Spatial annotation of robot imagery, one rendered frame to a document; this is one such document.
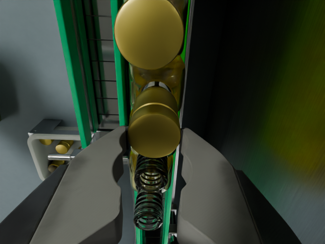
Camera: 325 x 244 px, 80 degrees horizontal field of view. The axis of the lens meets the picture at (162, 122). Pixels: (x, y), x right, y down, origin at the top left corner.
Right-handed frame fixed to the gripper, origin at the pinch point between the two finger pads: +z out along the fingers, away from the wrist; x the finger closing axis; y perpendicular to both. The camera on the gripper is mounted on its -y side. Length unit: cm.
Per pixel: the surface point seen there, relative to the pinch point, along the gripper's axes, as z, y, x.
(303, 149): 1.3, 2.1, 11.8
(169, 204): 18.9, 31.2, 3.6
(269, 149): 5.1, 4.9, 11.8
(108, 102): 27.3, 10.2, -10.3
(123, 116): 18.8, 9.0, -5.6
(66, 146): 34, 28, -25
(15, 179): 40, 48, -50
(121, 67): 18.9, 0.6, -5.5
